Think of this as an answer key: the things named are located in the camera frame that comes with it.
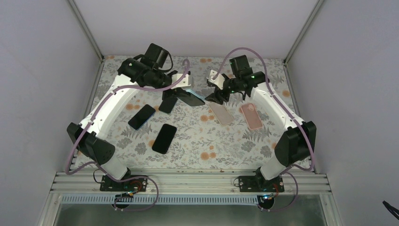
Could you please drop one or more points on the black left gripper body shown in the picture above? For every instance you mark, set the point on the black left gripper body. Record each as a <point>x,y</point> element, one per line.
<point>176,93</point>

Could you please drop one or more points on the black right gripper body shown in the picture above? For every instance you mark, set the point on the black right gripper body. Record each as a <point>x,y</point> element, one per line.
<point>218,95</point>

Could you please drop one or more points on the cream phone case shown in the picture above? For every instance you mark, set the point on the cream phone case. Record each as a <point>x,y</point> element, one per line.
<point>221,113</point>

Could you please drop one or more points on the pink phone case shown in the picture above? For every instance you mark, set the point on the pink phone case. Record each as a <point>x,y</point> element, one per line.
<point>251,116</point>

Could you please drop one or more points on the black phone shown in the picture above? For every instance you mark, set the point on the black phone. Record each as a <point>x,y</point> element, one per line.
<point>164,139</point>

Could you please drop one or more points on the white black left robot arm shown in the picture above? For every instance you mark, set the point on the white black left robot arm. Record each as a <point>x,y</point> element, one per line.
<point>143,72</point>

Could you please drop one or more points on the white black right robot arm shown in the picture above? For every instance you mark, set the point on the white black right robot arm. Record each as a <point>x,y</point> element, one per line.
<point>297,139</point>

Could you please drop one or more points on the floral patterned table mat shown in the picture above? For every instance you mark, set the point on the floral patterned table mat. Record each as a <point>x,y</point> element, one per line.
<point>200,142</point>

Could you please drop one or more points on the black object at corner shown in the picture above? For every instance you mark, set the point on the black object at corner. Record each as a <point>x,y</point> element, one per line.
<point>394,211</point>

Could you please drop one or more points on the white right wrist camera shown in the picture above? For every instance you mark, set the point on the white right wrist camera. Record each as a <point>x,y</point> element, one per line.
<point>215,79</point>

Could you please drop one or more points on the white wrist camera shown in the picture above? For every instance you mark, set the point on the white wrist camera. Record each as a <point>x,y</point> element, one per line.
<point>185,83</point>
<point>215,79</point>

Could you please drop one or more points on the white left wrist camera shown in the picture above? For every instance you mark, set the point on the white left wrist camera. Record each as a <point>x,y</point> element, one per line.
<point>185,83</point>

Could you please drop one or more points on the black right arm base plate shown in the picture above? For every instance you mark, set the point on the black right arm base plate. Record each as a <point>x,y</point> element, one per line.
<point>255,184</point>

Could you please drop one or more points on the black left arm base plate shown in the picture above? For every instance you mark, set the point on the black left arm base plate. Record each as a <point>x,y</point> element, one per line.
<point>135,185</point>

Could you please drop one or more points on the aluminium mounting rail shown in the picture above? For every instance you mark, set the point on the aluminium mounting rail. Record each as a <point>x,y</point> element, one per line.
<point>206,181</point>

